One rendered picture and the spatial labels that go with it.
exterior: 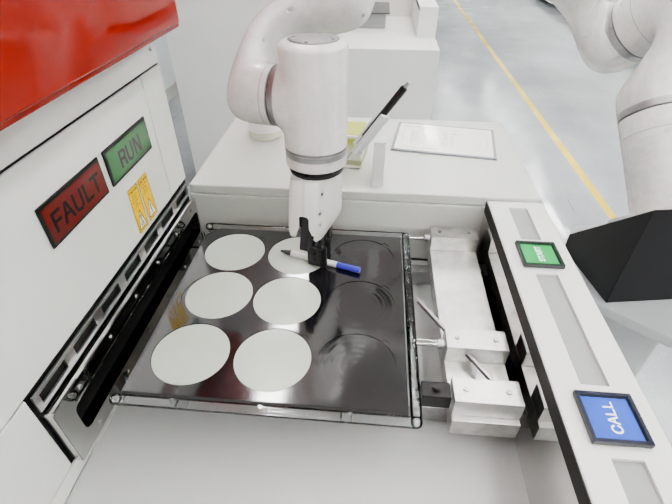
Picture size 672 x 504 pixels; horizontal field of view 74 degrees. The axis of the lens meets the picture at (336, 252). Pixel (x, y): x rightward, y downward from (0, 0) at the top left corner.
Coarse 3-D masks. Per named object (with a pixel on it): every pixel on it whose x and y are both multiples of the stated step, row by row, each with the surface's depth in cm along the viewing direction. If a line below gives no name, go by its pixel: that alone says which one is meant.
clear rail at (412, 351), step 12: (408, 240) 77; (408, 252) 74; (408, 264) 72; (408, 276) 69; (408, 288) 67; (408, 300) 65; (408, 312) 63; (408, 324) 61; (408, 336) 60; (408, 348) 58; (408, 360) 57; (408, 372) 56; (420, 396) 53; (420, 408) 51
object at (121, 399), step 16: (112, 400) 52; (128, 400) 52; (144, 400) 52; (160, 400) 52; (176, 400) 52; (192, 400) 52; (208, 400) 52; (256, 416) 51; (272, 416) 51; (288, 416) 51; (304, 416) 51; (320, 416) 50; (336, 416) 50; (352, 416) 50; (368, 416) 50; (384, 416) 50; (400, 416) 50
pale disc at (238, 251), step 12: (216, 240) 77; (228, 240) 77; (240, 240) 77; (252, 240) 77; (216, 252) 74; (228, 252) 74; (240, 252) 74; (252, 252) 74; (216, 264) 72; (228, 264) 72; (240, 264) 72; (252, 264) 72
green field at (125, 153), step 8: (136, 128) 61; (144, 128) 63; (128, 136) 59; (136, 136) 61; (144, 136) 63; (120, 144) 57; (128, 144) 59; (136, 144) 61; (144, 144) 63; (112, 152) 56; (120, 152) 57; (128, 152) 59; (136, 152) 61; (144, 152) 64; (112, 160) 56; (120, 160) 58; (128, 160) 59; (136, 160) 62; (112, 168) 56; (120, 168) 58; (128, 168) 60; (120, 176) 58
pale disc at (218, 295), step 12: (216, 276) 70; (228, 276) 70; (240, 276) 69; (192, 288) 67; (204, 288) 67; (216, 288) 67; (228, 288) 67; (240, 288) 67; (252, 288) 67; (192, 300) 65; (204, 300) 65; (216, 300) 65; (228, 300) 65; (240, 300) 65; (192, 312) 64; (204, 312) 64; (216, 312) 63; (228, 312) 63
